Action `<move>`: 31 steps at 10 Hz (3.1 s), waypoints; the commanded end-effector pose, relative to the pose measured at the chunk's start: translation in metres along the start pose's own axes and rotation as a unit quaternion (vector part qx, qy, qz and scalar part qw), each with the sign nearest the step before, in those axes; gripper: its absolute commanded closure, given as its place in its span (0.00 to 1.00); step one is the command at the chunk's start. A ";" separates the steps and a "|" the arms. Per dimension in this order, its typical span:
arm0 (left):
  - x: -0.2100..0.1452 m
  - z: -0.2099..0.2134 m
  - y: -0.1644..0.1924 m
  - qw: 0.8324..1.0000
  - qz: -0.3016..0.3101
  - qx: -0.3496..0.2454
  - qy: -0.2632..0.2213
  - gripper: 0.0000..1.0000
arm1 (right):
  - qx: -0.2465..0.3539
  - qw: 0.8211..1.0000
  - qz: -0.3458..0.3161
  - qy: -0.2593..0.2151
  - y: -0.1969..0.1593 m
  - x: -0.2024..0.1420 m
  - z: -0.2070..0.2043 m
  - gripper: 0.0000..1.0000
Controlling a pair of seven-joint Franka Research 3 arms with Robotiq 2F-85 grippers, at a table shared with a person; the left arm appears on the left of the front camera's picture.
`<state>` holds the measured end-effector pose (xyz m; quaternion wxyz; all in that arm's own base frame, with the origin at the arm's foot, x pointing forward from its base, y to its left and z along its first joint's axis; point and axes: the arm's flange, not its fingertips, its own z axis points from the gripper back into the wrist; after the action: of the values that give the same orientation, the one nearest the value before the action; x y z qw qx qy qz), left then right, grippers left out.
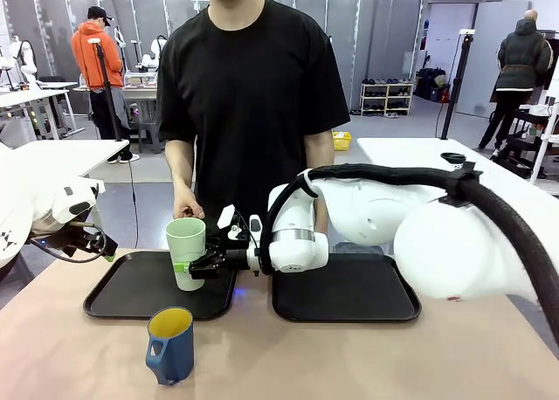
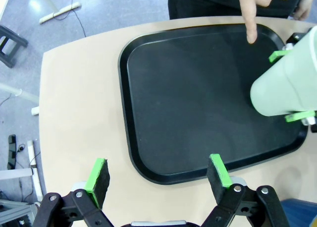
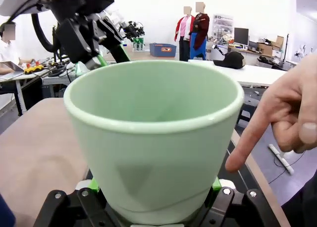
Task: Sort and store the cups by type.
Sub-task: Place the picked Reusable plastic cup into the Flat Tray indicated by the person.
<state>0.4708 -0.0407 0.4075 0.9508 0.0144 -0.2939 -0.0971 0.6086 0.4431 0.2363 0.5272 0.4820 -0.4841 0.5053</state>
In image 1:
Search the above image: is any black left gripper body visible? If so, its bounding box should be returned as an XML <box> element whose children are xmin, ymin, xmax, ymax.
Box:
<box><xmin>39</xmin><ymin>227</ymin><xmax>97</xmax><ymax>257</ymax></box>

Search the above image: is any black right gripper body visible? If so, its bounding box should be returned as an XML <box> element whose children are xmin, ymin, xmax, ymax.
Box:
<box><xmin>216</xmin><ymin>247</ymin><xmax>251</xmax><ymax>273</ymax></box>

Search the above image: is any pale green tumbler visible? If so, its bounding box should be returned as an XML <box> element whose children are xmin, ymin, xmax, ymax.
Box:
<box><xmin>165</xmin><ymin>217</ymin><xmax>207</xmax><ymax>293</ymax></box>

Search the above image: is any blue mug yellow inside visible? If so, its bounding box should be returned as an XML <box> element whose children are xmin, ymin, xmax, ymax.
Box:
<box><xmin>145</xmin><ymin>307</ymin><xmax>195</xmax><ymax>387</ymax></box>

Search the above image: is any person's right forearm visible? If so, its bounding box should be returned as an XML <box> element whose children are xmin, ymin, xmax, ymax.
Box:
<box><xmin>164</xmin><ymin>138</ymin><xmax>197</xmax><ymax>197</ymax></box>

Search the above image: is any person's left forearm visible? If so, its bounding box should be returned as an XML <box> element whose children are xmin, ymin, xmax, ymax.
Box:
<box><xmin>303</xmin><ymin>131</ymin><xmax>336</xmax><ymax>234</ymax></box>

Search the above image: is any person's right hand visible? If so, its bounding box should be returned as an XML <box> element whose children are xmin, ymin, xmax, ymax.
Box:
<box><xmin>172</xmin><ymin>185</ymin><xmax>206</xmax><ymax>221</ymax></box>

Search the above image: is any black plastic tray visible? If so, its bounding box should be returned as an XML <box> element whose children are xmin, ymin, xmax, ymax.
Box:
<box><xmin>271</xmin><ymin>253</ymin><xmax>423</xmax><ymax>323</ymax></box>
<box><xmin>82</xmin><ymin>250</ymin><xmax>239</xmax><ymax>321</ymax></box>

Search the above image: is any white table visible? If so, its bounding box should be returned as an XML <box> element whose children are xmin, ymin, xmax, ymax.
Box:
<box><xmin>0</xmin><ymin>139</ymin><xmax>131</xmax><ymax>220</ymax></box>
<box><xmin>356</xmin><ymin>136</ymin><xmax>559</xmax><ymax>198</ymax></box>

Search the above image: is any black t-shirt torso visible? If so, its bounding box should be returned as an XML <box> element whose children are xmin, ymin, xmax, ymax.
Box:
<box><xmin>155</xmin><ymin>0</ymin><xmax>352</xmax><ymax>251</ymax></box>

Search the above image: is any white background desk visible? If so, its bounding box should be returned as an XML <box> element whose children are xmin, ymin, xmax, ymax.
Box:
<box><xmin>0</xmin><ymin>80</ymin><xmax>86</xmax><ymax>141</ymax></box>

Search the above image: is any black tripod pole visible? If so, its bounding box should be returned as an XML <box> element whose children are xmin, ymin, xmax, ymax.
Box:
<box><xmin>439</xmin><ymin>30</ymin><xmax>476</xmax><ymax>140</ymax></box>
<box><xmin>88</xmin><ymin>37</ymin><xmax>127</xmax><ymax>141</ymax></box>

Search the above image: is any cluttered background workbench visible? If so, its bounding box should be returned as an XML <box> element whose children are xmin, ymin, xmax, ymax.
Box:
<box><xmin>73</xmin><ymin>70</ymin><xmax>161</xmax><ymax>155</ymax></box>

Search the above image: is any person in orange hoodie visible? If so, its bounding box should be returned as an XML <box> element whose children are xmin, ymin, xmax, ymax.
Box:
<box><xmin>71</xmin><ymin>5</ymin><xmax>141</xmax><ymax>163</ymax></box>

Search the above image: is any white shoe rack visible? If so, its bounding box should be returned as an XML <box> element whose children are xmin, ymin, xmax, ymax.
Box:
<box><xmin>360</xmin><ymin>80</ymin><xmax>415</xmax><ymax>117</ymax></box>

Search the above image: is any speckled paper cup black lid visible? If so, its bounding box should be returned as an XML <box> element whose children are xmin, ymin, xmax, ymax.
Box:
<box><xmin>440</xmin><ymin>152</ymin><xmax>466</xmax><ymax>170</ymax></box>

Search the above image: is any black bags pile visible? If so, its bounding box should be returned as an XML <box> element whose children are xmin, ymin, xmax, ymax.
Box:
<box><xmin>414</xmin><ymin>66</ymin><xmax>451</xmax><ymax>103</ymax></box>

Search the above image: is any black trolley cart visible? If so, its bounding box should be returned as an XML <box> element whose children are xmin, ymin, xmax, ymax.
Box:
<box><xmin>497</xmin><ymin>107</ymin><xmax>559</xmax><ymax>178</ymax></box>

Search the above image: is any person in dark jacket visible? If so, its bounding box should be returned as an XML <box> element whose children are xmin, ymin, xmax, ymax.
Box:
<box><xmin>478</xmin><ymin>10</ymin><xmax>555</xmax><ymax>150</ymax></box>

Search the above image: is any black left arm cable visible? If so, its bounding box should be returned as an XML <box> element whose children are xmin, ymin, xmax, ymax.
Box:
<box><xmin>25</xmin><ymin>224</ymin><xmax>108</xmax><ymax>265</ymax></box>

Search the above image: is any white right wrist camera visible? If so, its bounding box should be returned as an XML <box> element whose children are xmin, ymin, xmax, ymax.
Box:
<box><xmin>217</xmin><ymin>204</ymin><xmax>263</xmax><ymax>245</ymax></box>

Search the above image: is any thin black hanging cable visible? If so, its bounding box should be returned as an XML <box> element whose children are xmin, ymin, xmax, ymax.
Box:
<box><xmin>128</xmin><ymin>153</ymin><xmax>141</xmax><ymax>249</ymax></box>

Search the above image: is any black right arm cable sleeve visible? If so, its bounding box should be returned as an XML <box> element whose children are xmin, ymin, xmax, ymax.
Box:
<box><xmin>260</xmin><ymin>162</ymin><xmax>559</xmax><ymax>348</ymax></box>

